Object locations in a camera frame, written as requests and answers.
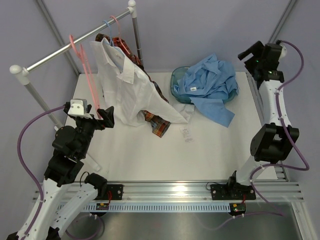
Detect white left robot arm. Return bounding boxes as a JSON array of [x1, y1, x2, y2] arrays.
[[7, 99, 115, 240]]

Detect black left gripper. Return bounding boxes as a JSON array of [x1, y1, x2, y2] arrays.
[[75, 104, 114, 157]]

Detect aluminium frame rail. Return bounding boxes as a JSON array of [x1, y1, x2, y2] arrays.
[[32, 179, 305, 203]]

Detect light blue shirt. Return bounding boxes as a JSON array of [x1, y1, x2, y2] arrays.
[[177, 53, 239, 128]]

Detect pink plastic hanger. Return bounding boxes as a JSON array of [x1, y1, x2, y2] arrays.
[[69, 34, 102, 120]]

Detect teal plastic tub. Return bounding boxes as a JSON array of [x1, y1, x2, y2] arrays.
[[170, 65, 240, 104]]

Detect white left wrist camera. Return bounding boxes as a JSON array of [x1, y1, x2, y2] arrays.
[[63, 98, 92, 119]]

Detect white slotted cable duct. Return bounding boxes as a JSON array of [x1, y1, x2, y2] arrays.
[[81, 202, 231, 213]]

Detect pink hanger on rack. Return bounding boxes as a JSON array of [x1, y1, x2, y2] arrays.
[[110, 15, 131, 55]]

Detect white paper tag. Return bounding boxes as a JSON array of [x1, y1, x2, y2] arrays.
[[180, 126, 194, 143]]

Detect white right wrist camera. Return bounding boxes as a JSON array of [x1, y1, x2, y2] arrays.
[[275, 40, 288, 61]]

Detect red plaid shirt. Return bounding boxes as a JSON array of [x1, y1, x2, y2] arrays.
[[95, 33, 171, 138]]

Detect metal clothes rack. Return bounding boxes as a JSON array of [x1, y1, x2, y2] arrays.
[[9, 0, 145, 173]]

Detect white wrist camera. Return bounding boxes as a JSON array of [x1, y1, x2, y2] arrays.
[[275, 40, 288, 61], [63, 98, 92, 119]]

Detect white shirt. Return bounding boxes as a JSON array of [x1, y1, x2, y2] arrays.
[[90, 39, 195, 127]]

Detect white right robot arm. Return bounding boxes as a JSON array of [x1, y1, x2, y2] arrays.
[[211, 41, 300, 200]]

